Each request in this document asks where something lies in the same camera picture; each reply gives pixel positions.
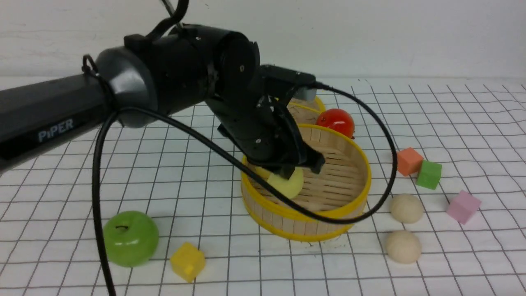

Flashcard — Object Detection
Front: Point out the black cable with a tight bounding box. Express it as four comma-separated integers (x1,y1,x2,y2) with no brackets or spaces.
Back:
82,0,398,296

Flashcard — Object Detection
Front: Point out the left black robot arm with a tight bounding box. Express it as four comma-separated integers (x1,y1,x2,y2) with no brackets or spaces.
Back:
0,24,325,178

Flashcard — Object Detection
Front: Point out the white grid tablecloth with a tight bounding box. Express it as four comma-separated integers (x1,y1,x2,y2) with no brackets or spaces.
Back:
0,78,526,296

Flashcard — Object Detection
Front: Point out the bamboo steamer lid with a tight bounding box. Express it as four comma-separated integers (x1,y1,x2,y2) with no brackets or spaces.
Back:
287,96,326,125

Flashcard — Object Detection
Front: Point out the green apple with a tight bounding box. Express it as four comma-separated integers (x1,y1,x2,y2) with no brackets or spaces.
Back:
103,210,159,268

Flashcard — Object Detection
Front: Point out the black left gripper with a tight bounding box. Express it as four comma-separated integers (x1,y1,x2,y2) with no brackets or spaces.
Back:
205,78,325,179

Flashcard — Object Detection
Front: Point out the red tomato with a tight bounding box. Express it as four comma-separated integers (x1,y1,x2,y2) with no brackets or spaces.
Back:
316,109,355,140

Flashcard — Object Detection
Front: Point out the orange cube block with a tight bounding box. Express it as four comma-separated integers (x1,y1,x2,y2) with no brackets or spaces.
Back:
397,147,424,176

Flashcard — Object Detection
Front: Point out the green cube block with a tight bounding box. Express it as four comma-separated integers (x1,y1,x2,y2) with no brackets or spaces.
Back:
416,160,442,190

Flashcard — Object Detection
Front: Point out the pink cube block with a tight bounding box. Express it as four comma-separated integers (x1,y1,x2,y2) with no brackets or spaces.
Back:
446,190,482,225

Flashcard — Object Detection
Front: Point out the cream bun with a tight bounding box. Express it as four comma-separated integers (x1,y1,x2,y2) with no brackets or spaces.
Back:
390,194,424,224
385,230,422,264

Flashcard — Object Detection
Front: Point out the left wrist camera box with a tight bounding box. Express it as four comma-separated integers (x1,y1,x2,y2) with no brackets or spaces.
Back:
258,64,317,102

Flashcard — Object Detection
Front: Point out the yellow bun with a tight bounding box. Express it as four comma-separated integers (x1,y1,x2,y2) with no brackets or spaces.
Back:
267,167,304,200

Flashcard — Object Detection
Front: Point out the bamboo steamer tray yellow rim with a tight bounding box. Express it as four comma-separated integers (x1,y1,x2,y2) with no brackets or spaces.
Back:
240,124,372,242

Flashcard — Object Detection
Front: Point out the yellow cube block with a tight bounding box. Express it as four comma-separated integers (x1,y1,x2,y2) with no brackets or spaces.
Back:
169,242,205,283

